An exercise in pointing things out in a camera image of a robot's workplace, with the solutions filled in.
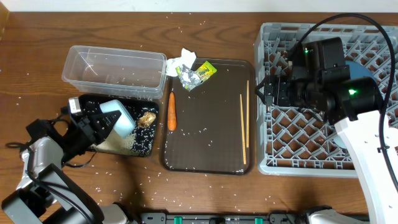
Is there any light blue rice bowl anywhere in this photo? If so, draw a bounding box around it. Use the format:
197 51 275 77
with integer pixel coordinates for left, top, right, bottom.
99 100 136 139

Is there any brown food scrap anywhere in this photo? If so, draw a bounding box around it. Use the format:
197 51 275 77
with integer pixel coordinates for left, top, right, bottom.
137 111 156 128

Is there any small blue cup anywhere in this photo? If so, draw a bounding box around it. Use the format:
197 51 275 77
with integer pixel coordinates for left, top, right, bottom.
333 134 347 149

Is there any dark blue plate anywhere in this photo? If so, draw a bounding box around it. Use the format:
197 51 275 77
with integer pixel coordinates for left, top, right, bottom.
345 60 376 80

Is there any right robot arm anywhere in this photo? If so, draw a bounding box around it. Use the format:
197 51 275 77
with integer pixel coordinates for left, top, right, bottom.
256 37 397 223

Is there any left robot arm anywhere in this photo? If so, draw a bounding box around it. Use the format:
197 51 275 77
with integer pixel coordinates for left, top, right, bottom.
1 110 132 223

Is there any grey dishwasher rack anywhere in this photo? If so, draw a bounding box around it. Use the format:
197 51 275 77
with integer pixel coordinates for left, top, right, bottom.
254 22 391 178

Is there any left wooden chopstick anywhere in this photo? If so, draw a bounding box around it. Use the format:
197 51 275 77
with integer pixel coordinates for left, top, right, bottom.
239 94 247 165

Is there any black plastic bin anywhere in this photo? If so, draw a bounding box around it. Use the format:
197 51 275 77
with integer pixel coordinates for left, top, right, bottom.
88 97 159 157

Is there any clear plastic bin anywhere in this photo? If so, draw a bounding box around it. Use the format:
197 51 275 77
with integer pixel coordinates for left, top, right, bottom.
62 45 167 100

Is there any yellow snack packet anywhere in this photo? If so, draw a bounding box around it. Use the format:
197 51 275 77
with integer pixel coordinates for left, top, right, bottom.
195 61 217 82

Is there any dark brown serving tray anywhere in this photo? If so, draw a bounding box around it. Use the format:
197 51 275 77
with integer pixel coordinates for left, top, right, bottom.
160 59 256 175

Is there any orange carrot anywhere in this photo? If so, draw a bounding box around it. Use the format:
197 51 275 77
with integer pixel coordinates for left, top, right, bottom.
167 92 177 131

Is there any crumpled foil wrapper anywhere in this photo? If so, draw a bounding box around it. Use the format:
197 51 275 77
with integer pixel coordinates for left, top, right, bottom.
176 65 201 91

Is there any crumpled white paper napkin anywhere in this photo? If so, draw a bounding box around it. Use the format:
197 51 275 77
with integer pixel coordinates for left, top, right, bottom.
165 48 197 77

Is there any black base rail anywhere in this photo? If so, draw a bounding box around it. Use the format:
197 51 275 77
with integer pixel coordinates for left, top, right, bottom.
136 213 309 224

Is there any right black cable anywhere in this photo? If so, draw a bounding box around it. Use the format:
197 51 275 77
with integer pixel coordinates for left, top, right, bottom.
287 12 398 194

